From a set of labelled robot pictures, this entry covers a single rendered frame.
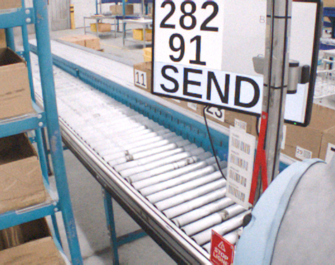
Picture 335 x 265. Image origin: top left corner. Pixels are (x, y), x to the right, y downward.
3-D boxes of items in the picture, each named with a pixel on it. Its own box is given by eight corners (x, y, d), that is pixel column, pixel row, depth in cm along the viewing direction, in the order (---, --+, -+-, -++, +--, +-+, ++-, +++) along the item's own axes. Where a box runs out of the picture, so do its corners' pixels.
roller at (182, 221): (171, 221, 129) (174, 233, 129) (268, 180, 155) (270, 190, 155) (164, 219, 133) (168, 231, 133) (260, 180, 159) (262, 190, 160)
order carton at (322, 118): (249, 139, 167) (252, 105, 161) (288, 126, 182) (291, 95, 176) (315, 170, 136) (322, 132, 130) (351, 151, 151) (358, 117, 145)
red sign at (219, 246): (209, 260, 104) (211, 229, 100) (211, 260, 105) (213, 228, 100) (244, 291, 92) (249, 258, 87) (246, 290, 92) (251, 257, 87)
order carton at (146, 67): (133, 86, 259) (132, 64, 252) (167, 80, 274) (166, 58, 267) (163, 99, 228) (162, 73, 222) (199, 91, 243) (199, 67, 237)
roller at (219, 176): (144, 197, 145) (147, 209, 144) (238, 163, 171) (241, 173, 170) (139, 197, 149) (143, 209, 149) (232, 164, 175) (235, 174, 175)
